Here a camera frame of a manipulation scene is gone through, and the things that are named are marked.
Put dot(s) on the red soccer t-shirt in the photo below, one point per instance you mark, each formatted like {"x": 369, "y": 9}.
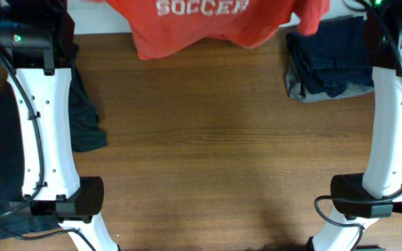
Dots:
{"x": 161, "y": 28}

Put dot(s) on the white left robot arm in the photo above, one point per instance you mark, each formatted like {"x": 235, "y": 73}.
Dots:
{"x": 38, "y": 52}

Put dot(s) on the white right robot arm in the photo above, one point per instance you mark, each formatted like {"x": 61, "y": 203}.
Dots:
{"x": 360, "y": 200}

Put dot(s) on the folded navy blue garment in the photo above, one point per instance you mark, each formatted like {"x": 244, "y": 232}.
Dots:
{"x": 335, "y": 55}

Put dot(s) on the black t-shirt white letters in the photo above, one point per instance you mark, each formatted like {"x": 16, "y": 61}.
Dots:
{"x": 85, "y": 136}

